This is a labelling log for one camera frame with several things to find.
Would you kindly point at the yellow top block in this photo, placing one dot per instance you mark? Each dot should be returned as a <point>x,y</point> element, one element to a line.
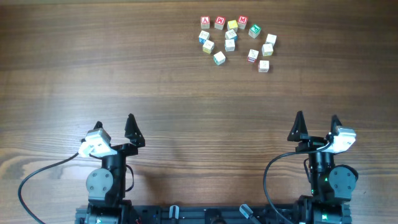
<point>232,25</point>

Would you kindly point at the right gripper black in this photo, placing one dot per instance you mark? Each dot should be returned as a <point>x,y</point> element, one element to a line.
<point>295,135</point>

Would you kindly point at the blue sided white block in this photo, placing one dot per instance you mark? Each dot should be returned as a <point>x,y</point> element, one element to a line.
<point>203,37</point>

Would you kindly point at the green top block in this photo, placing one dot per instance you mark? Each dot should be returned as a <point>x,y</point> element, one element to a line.
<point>254,31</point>

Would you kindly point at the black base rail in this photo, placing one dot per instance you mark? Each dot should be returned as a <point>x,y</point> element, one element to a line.
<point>242,214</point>

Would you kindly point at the red letter M block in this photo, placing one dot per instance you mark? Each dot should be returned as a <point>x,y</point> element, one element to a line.
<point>242,22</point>

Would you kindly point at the red letter W block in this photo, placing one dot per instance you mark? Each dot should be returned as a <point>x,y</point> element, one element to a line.
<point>219,22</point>

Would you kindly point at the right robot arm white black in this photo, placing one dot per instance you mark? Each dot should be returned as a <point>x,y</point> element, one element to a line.
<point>331,185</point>

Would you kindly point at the red sided white block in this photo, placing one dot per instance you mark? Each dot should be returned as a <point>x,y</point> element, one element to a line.
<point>252,55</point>

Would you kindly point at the red letter A block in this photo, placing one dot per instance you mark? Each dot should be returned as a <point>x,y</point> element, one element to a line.
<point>205,22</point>

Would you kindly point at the yellow sided white block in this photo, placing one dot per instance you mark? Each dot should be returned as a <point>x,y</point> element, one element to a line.
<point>208,46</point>

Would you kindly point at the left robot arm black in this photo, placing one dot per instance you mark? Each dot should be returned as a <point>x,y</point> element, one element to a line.
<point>106,186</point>

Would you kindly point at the green sided white block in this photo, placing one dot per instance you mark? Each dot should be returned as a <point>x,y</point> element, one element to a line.
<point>219,58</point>

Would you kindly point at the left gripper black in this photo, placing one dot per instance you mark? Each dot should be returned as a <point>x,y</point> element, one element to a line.
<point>130,133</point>

